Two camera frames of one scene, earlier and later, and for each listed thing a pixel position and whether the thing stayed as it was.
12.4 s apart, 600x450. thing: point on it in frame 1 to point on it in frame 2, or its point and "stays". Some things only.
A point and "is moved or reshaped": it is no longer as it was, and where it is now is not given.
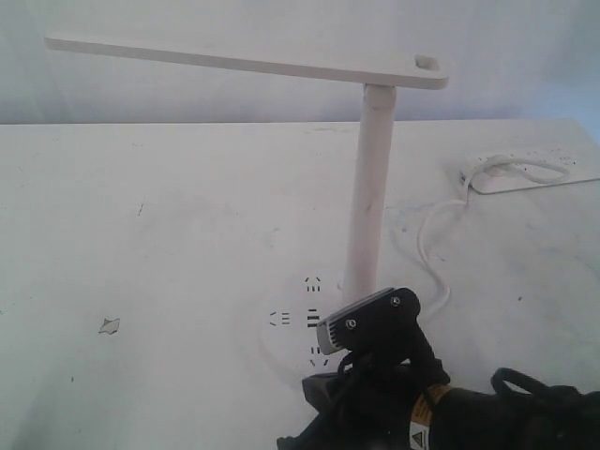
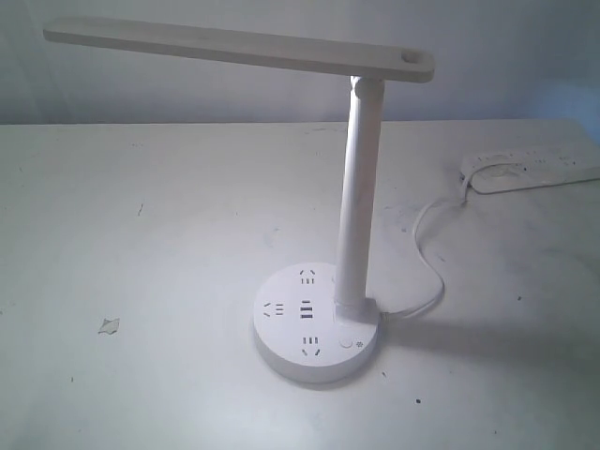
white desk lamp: (381, 75) is moved or reshaped
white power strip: (532, 168) stays
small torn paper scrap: (110, 325) stays
